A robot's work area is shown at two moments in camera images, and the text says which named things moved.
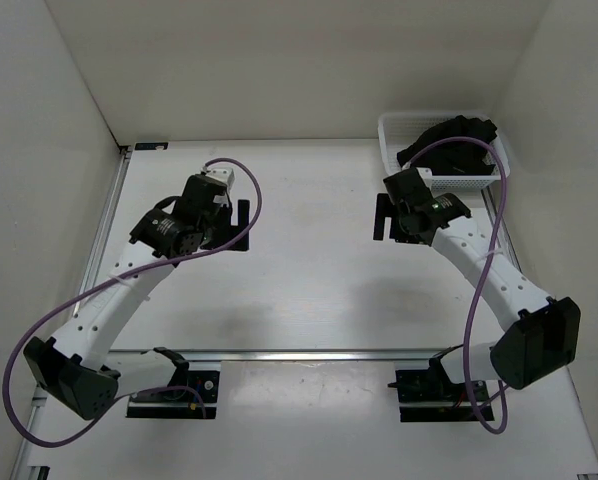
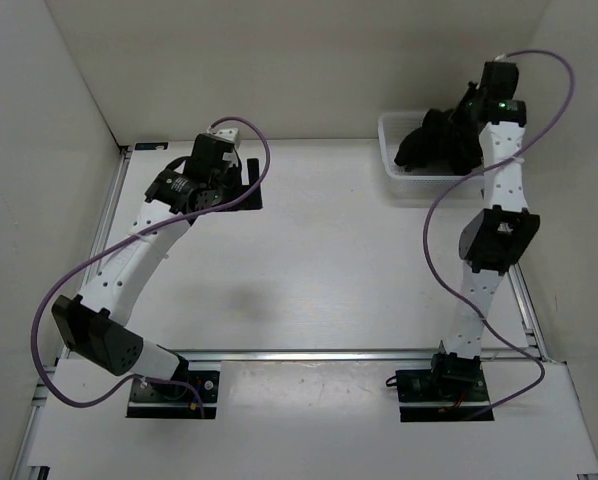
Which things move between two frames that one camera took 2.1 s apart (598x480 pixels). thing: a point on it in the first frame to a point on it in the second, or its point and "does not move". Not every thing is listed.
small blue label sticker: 151,145 does not move
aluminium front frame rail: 280,354 does not move
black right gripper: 385,209 to 471,91
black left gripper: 225,213 to 250,202
